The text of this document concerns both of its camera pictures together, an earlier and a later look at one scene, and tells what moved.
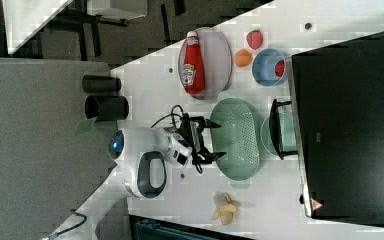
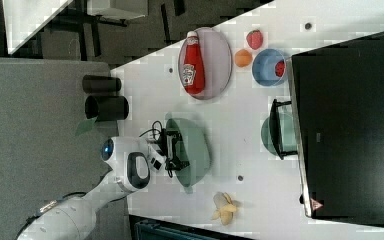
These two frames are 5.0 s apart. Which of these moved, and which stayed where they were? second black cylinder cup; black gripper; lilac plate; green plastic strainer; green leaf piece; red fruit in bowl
Moved: green plastic strainer; black gripper
Stayed: lilac plate; second black cylinder cup; green leaf piece; red fruit in bowl
